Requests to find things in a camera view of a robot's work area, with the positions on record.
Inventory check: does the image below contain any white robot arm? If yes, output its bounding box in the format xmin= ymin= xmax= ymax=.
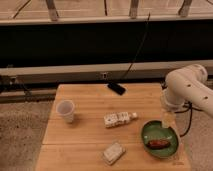
xmin=161 ymin=64 xmax=213 ymax=128

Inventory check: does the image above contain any green ceramic plate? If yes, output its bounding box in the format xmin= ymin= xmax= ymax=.
xmin=141 ymin=120 xmax=179 ymax=159

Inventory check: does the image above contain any brown sausage on plate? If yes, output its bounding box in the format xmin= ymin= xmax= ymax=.
xmin=146 ymin=140 xmax=170 ymax=149

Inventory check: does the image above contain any black power adapter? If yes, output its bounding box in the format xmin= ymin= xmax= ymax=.
xmin=108 ymin=83 xmax=126 ymax=95

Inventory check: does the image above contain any white labelled plastic bottle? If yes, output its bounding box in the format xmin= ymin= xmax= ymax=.
xmin=104 ymin=112 xmax=138 ymax=128

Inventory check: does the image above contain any white rectangular sponge block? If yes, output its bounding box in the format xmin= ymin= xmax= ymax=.
xmin=103 ymin=142 xmax=126 ymax=165

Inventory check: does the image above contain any black floor cable right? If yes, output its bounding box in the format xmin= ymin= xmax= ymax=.
xmin=174 ymin=101 xmax=203 ymax=138

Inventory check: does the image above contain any black hanging cable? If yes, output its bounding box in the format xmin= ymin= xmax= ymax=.
xmin=120 ymin=12 xmax=152 ymax=82

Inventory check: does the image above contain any black cable left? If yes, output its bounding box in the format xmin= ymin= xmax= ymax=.
xmin=0 ymin=74 xmax=34 ymax=101

